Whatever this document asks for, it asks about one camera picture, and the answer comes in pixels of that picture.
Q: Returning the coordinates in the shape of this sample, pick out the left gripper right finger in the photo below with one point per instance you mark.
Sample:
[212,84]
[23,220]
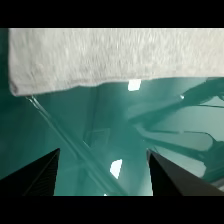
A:
[173,180]

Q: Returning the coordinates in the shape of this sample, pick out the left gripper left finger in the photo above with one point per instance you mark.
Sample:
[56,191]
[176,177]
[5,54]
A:
[36,178]

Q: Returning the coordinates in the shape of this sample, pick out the grey T-shirt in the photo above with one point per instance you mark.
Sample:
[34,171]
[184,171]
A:
[110,55]

